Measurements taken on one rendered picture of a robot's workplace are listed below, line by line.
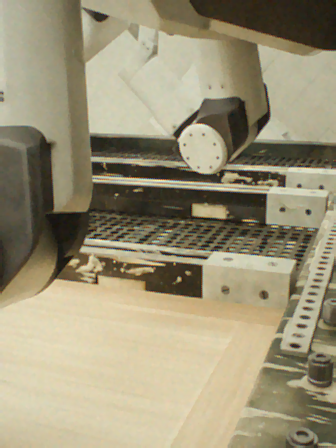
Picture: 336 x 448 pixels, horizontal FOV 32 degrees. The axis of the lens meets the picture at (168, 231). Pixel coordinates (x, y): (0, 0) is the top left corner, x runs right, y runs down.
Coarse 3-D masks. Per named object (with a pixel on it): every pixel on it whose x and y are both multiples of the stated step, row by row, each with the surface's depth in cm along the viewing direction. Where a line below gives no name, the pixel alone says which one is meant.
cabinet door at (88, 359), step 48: (48, 288) 90; (96, 288) 90; (0, 336) 76; (48, 336) 76; (96, 336) 75; (144, 336) 75; (192, 336) 75; (240, 336) 74; (0, 384) 65; (48, 384) 64; (96, 384) 64; (144, 384) 64; (192, 384) 64; (240, 384) 64; (0, 432) 56; (48, 432) 56; (96, 432) 56; (144, 432) 56; (192, 432) 56
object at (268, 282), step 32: (96, 256) 90; (128, 256) 89; (160, 256) 88; (192, 256) 89; (224, 256) 87; (256, 256) 87; (160, 288) 88; (192, 288) 86; (224, 288) 84; (256, 288) 83; (288, 288) 81
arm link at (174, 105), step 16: (160, 64) 89; (144, 80) 88; (160, 80) 88; (176, 80) 89; (144, 96) 90; (160, 96) 88; (176, 96) 88; (192, 96) 89; (160, 112) 89; (176, 112) 88; (192, 112) 88; (176, 128) 89; (256, 128) 90; (176, 144) 88
